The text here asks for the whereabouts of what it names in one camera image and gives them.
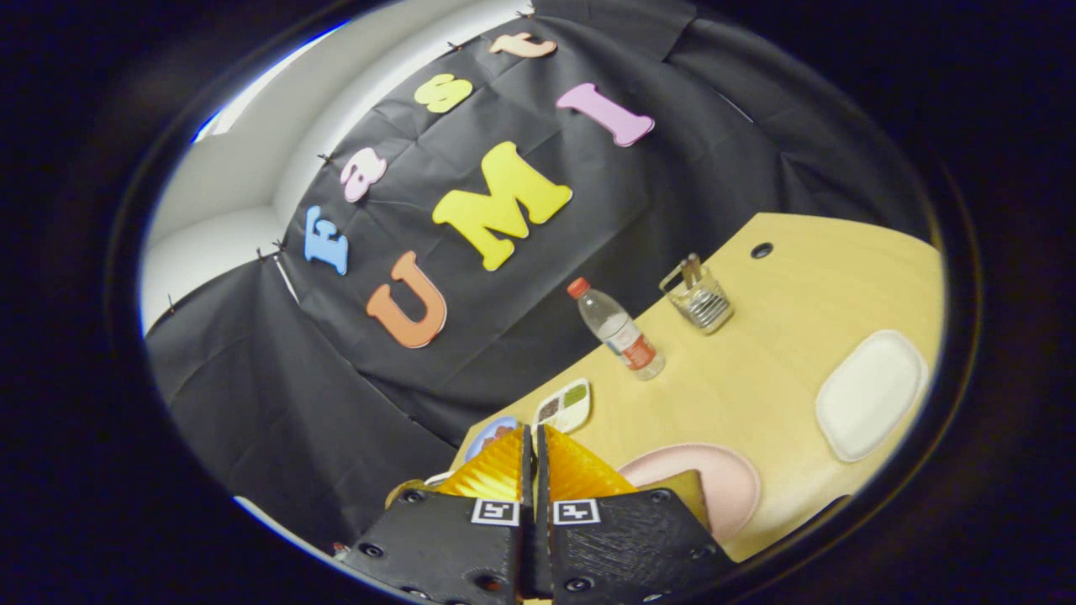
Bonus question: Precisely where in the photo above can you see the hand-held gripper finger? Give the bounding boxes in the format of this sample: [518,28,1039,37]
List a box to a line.
[535,424,741,605]
[340,424,539,605]

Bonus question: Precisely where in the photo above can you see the blue plate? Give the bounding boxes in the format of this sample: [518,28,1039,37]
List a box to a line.
[465,415,520,461]

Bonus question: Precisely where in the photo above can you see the white divided seasoning tray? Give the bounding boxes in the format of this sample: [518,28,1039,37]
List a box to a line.
[533,378,593,435]

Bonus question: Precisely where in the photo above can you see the clear bottle with red cap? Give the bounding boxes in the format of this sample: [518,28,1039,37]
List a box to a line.
[566,276,666,381]

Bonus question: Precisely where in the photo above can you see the pink round plate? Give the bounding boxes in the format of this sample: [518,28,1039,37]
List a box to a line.
[618,443,762,545]

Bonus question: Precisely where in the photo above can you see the black backdrop cloth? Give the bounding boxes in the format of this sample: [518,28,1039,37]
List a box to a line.
[143,0,934,555]

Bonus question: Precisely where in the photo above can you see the white rectangular plate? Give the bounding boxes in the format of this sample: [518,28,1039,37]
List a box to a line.
[815,329,930,464]

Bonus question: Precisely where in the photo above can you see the wire utensil holder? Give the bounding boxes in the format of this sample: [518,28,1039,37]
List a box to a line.
[659,254,735,335]

